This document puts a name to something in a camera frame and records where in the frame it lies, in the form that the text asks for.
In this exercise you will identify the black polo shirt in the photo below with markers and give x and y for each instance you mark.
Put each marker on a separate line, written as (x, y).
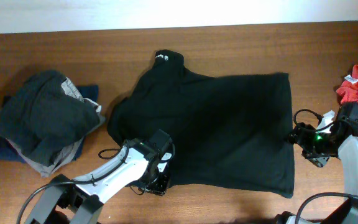
(228, 131)

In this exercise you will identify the dark folded garment on pile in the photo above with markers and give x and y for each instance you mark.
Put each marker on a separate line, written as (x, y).
(41, 119)

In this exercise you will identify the navy folded garment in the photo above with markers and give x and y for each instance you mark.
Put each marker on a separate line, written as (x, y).
(8, 153)

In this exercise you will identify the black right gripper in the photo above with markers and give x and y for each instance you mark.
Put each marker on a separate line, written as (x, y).
(300, 136)

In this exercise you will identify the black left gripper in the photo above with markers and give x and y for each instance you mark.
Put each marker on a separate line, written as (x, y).
(162, 186)

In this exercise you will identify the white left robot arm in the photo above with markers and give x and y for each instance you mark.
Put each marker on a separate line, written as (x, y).
(141, 164)

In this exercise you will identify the grey folded garment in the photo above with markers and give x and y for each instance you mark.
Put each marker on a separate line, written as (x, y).
(68, 153)

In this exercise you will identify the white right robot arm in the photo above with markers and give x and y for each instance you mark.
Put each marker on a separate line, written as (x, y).
(347, 212)

